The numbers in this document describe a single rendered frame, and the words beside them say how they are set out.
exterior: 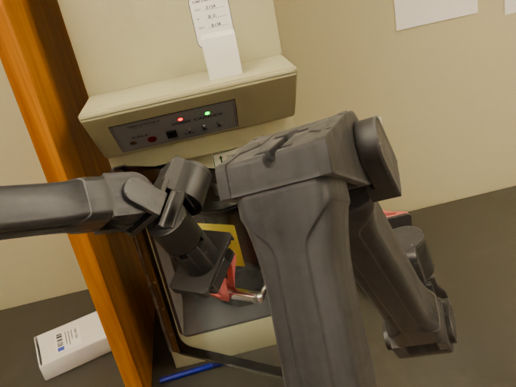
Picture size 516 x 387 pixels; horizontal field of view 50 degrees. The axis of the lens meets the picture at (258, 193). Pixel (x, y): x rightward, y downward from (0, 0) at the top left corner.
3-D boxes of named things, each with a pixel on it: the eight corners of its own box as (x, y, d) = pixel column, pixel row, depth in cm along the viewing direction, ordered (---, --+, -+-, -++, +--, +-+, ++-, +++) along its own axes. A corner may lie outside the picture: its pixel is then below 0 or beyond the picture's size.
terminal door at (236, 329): (176, 350, 109) (117, 165, 92) (318, 384, 93) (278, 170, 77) (173, 352, 108) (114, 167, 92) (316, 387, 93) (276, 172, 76)
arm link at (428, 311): (238, 192, 41) (378, 156, 37) (242, 135, 45) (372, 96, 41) (389, 366, 73) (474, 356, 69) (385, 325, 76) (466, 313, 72)
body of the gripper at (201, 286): (173, 294, 80) (148, 267, 74) (201, 236, 85) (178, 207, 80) (211, 300, 76) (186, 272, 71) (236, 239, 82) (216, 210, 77)
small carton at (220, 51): (210, 73, 86) (200, 34, 84) (241, 67, 86) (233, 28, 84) (210, 80, 82) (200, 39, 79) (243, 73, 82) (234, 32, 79)
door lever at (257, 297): (229, 281, 91) (226, 268, 90) (280, 289, 86) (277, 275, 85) (212, 300, 87) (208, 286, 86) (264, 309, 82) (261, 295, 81)
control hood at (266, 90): (105, 154, 92) (87, 97, 88) (292, 111, 94) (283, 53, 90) (97, 180, 81) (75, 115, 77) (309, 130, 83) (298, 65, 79)
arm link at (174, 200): (136, 233, 71) (173, 229, 69) (153, 190, 75) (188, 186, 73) (163, 260, 76) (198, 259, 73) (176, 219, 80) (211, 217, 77)
